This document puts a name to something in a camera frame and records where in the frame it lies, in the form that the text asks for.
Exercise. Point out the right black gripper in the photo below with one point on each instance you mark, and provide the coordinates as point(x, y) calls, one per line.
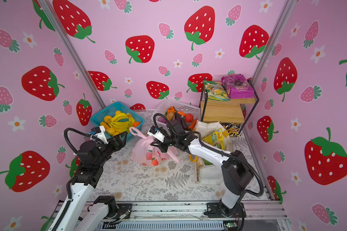
point(160, 145)

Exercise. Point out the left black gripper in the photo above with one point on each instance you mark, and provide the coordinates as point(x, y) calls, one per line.
point(117, 142)

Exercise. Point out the pink plastic grocery bag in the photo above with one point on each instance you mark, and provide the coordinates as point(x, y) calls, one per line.
point(146, 155)

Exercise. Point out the white paper grocery bag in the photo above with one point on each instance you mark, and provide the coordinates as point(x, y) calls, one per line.
point(208, 159)

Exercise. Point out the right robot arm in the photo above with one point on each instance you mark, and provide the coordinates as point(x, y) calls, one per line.
point(238, 175)

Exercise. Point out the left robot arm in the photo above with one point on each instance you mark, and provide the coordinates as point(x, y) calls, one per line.
point(78, 190)

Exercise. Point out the purple eggplant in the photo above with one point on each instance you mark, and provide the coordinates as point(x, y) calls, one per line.
point(181, 121)

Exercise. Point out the orange carrot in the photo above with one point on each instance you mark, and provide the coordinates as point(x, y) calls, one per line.
point(192, 126)

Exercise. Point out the brown potato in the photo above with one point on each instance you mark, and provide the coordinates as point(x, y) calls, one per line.
point(170, 115)

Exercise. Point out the small orange pumpkin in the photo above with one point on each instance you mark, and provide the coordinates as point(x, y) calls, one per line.
point(171, 109)

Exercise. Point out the white plastic basket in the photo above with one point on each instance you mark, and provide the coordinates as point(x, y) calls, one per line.
point(179, 107)

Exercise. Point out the teal plastic basket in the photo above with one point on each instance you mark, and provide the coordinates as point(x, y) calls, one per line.
point(111, 111)

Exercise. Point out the yellow banana bunch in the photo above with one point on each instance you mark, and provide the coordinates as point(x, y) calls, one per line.
point(121, 122)

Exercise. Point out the black yellow chips bag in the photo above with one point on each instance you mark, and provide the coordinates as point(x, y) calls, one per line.
point(232, 128)

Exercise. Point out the green yellow snack bag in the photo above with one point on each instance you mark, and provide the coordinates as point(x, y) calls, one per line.
point(215, 91)

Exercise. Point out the purple snack bag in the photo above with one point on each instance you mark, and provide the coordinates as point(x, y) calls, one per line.
point(237, 86)

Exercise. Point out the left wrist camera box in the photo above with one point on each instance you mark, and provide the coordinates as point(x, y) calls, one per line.
point(99, 133)

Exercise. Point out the black wire wooden shelf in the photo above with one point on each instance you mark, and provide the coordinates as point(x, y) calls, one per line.
point(226, 111)

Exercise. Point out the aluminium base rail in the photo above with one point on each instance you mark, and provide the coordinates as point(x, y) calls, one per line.
point(168, 216)

